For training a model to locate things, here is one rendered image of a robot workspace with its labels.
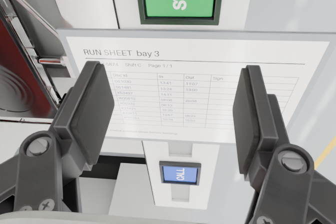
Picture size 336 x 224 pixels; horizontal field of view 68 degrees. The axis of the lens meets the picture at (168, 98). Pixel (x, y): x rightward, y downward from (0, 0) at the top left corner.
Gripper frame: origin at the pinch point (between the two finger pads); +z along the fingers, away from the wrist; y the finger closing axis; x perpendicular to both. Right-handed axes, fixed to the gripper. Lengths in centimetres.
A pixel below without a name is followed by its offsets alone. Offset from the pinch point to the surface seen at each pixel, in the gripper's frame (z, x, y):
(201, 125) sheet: 8.9, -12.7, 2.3
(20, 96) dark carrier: 15.3, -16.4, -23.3
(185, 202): 9.2, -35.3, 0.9
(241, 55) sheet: 8.9, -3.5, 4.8
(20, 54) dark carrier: 15.2, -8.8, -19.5
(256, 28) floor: 105, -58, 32
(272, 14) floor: 105, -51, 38
